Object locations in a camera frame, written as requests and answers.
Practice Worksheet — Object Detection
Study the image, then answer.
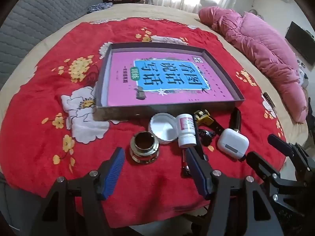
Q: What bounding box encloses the beige bed sheet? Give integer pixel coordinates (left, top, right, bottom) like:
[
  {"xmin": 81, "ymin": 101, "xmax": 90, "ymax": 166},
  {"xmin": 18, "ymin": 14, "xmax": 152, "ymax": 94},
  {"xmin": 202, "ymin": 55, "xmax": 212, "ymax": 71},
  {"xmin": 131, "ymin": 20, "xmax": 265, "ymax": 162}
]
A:
[{"xmin": 0, "ymin": 4, "xmax": 310, "ymax": 153}]

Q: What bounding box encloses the black television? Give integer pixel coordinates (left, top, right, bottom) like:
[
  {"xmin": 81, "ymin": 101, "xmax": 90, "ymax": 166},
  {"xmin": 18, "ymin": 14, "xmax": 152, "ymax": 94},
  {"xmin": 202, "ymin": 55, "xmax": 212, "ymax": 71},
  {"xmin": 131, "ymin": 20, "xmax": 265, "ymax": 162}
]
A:
[{"xmin": 285, "ymin": 21, "xmax": 315, "ymax": 67}]

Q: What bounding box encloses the grey quilted headboard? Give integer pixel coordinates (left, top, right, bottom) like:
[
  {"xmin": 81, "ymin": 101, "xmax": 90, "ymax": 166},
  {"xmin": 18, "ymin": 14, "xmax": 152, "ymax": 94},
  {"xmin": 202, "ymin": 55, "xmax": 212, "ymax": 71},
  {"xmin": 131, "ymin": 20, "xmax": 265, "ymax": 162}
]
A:
[{"xmin": 0, "ymin": 0, "xmax": 102, "ymax": 89}]

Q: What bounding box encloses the shiny metal ring fitting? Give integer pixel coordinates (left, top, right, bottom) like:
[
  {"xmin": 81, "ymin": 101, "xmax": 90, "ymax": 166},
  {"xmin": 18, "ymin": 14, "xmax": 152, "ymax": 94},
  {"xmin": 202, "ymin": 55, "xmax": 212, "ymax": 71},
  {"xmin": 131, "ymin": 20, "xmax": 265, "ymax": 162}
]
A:
[{"xmin": 129, "ymin": 132, "xmax": 160, "ymax": 164}]

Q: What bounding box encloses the pink quilted duvet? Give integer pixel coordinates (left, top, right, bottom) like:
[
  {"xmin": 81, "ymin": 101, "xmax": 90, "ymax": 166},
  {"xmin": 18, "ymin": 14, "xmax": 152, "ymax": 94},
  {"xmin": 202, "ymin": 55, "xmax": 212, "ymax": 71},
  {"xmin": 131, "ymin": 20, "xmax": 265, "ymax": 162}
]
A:
[{"xmin": 198, "ymin": 6, "xmax": 308, "ymax": 124}]

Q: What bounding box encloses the blue patterned cloth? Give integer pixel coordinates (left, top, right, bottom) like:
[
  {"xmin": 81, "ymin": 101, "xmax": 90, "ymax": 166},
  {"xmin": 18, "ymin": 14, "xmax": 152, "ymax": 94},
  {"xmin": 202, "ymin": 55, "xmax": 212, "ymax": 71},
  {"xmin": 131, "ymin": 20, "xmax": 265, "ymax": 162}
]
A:
[{"xmin": 87, "ymin": 2, "xmax": 114, "ymax": 14}]

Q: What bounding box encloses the white round lid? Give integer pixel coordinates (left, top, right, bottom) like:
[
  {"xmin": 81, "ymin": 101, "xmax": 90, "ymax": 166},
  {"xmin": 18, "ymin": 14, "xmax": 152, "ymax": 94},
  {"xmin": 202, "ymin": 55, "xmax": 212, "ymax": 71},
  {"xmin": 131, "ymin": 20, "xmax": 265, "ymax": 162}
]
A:
[{"xmin": 148, "ymin": 113, "xmax": 177, "ymax": 145}]

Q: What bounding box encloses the shallow grey cardboard box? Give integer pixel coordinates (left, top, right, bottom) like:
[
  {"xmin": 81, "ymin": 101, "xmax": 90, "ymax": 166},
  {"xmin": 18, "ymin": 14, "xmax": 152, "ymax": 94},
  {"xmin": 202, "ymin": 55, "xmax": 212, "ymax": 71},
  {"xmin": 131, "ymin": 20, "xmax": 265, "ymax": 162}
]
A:
[{"xmin": 94, "ymin": 42, "xmax": 245, "ymax": 121}]

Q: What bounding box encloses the red floral blanket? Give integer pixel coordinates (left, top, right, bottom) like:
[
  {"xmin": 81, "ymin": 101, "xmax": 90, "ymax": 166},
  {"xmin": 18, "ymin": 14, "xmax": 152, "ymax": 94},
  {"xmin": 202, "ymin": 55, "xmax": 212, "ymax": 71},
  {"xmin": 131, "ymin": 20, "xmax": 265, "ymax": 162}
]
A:
[{"xmin": 1, "ymin": 17, "xmax": 288, "ymax": 227}]

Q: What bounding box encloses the yellow and black wristwatch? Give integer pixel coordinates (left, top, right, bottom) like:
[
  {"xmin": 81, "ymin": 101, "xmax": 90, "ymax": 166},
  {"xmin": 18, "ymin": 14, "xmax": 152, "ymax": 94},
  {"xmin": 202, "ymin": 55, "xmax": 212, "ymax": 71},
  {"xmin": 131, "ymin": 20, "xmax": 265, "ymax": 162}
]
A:
[{"xmin": 194, "ymin": 110, "xmax": 225, "ymax": 136}]

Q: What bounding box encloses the white earbuds case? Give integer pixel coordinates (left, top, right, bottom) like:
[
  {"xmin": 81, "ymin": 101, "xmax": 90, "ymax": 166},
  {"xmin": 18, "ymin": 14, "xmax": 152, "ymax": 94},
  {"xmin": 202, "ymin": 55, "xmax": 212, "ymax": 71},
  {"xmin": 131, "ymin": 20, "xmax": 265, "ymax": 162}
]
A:
[{"xmin": 217, "ymin": 128, "xmax": 249, "ymax": 160}]

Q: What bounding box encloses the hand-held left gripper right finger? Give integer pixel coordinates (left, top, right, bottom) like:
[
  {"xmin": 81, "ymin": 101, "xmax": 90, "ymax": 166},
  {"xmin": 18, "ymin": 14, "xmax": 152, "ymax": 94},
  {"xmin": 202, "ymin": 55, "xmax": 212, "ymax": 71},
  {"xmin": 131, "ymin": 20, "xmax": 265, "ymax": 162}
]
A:
[{"xmin": 184, "ymin": 147, "xmax": 280, "ymax": 236}]

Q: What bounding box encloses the grey pillow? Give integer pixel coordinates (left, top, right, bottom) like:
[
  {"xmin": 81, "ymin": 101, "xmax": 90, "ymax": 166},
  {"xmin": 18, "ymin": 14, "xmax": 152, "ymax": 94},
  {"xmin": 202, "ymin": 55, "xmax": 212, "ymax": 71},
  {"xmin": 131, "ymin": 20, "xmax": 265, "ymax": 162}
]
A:
[{"xmin": 199, "ymin": 0, "xmax": 217, "ymax": 13}]

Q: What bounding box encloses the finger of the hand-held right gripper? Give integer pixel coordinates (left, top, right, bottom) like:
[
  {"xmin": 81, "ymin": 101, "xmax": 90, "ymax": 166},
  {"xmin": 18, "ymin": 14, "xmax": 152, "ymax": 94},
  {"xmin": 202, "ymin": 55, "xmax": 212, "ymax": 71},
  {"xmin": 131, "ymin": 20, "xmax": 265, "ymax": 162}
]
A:
[
  {"xmin": 246, "ymin": 151, "xmax": 296, "ymax": 203},
  {"xmin": 268, "ymin": 134, "xmax": 315, "ymax": 175}
]

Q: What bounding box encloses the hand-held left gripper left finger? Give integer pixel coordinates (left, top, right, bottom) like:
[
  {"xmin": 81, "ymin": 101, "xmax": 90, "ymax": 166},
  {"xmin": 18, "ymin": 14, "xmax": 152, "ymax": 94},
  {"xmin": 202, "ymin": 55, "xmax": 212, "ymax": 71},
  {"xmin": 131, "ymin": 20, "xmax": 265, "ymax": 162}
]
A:
[{"xmin": 32, "ymin": 147, "xmax": 125, "ymax": 236}]

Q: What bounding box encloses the black hair claw clip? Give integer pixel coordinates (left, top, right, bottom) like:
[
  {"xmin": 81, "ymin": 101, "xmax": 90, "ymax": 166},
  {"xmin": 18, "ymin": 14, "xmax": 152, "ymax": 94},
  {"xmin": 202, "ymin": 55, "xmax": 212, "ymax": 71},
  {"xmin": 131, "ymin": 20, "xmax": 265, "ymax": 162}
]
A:
[{"xmin": 198, "ymin": 129, "xmax": 217, "ymax": 145}]

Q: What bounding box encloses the pink book with blue panel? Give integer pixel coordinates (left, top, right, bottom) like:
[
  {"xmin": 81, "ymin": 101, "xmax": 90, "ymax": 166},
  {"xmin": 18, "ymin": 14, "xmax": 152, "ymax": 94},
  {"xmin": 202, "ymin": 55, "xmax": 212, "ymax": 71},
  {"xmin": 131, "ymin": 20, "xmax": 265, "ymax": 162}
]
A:
[{"xmin": 106, "ymin": 52, "xmax": 238, "ymax": 107}]

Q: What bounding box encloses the red and black pen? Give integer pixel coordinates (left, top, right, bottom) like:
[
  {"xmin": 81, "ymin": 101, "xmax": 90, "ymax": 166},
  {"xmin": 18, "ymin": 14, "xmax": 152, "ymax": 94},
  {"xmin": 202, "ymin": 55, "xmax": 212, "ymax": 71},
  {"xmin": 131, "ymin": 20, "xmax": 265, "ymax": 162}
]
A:
[{"xmin": 181, "ymin": 150, "xmax": 191, "ymax": 177}]

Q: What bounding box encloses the white pill bottle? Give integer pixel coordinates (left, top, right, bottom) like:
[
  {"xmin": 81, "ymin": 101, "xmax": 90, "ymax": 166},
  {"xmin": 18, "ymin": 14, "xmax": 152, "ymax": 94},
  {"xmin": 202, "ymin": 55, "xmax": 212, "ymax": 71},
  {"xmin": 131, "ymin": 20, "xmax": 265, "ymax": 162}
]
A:
[{"xmin": 176, "ymin": 114, "xmax": 197, "ymax": 149}]

